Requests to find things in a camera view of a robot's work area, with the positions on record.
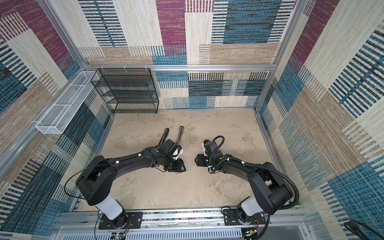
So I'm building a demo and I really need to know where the black stapler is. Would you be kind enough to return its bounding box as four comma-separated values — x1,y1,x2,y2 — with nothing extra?
158,125,185,146

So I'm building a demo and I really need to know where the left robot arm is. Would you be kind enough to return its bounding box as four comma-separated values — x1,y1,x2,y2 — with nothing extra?
76,140,186,229

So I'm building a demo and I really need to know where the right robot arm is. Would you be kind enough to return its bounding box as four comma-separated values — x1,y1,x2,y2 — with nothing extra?
195,140,300,224

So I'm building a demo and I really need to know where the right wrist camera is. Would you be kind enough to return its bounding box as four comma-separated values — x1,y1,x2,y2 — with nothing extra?
203,140,211,156

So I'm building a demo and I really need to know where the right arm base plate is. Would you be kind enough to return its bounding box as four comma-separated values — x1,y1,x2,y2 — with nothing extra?
221,207,266,226

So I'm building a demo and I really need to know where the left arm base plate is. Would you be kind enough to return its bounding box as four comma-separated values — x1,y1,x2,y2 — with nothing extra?
98,212,143,230

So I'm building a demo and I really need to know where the black wire shelf rack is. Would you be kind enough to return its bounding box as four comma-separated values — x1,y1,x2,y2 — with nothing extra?
91,68,159,114

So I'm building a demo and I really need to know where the white wire mesh basket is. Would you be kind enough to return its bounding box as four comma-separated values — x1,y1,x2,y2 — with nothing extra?
36,71,95,135

